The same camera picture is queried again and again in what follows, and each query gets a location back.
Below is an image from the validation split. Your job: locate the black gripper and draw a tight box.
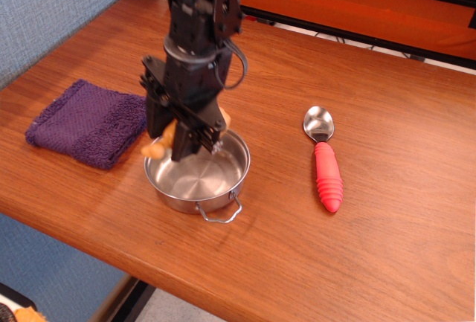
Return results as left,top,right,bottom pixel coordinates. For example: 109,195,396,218
141,48,232,162

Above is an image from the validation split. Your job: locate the orange toy chicken leg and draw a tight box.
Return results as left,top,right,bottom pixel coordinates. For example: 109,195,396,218
141,106,232,159

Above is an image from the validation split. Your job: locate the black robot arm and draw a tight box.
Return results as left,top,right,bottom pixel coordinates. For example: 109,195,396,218
141,0,248,162

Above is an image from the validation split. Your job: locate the small steel pan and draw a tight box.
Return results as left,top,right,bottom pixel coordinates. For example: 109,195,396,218
144,130,251,224

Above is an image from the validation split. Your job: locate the purple folded towel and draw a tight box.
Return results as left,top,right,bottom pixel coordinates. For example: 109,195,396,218
25,80,146,170

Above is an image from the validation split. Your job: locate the orange object bottom left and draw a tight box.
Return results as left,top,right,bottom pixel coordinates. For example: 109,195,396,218
13,307,47,322

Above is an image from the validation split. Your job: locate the spoon with red handle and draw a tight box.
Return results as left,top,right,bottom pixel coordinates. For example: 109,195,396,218
303,106,344,213

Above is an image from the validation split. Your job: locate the orange panel black frame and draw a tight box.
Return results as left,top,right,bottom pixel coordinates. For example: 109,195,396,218
241,0,475,68

